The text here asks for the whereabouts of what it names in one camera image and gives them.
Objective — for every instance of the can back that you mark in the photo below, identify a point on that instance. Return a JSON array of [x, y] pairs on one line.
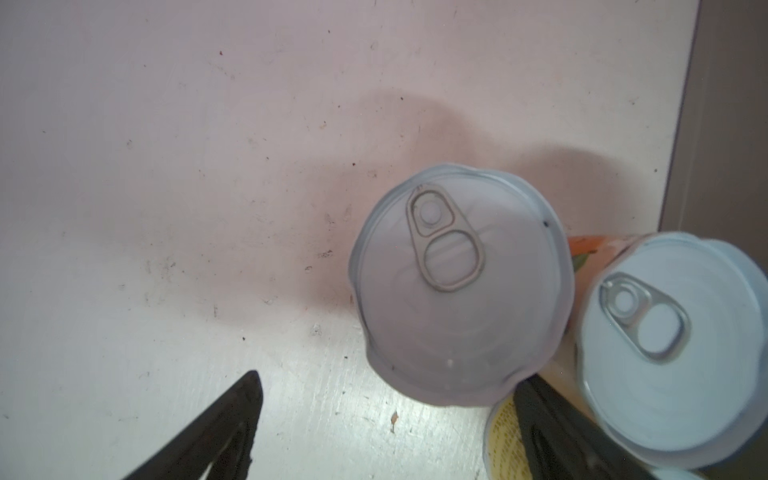
[[463, 282]]

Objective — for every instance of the can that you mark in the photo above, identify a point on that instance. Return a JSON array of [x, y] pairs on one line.
[[666, 346], [463, 282], [504, 453]]

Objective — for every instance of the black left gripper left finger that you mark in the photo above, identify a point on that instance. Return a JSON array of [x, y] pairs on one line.
[[218, 443]]

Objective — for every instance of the left side can front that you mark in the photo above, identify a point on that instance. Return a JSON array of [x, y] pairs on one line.
[[504, 453]]

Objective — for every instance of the left side can inner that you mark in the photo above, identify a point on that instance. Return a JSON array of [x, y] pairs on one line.
[[666, 346]]

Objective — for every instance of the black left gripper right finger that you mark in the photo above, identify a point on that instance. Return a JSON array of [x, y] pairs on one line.
[[562, 443]]

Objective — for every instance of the grey metal cabinet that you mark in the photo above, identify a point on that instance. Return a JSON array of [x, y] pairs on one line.
[[717, 183]]

